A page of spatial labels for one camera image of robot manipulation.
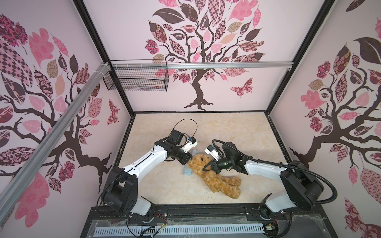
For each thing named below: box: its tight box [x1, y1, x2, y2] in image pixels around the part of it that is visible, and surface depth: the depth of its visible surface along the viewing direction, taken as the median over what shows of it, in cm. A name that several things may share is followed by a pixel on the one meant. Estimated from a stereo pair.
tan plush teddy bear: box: [187, 153, 242, 199], surface depth 76 cm
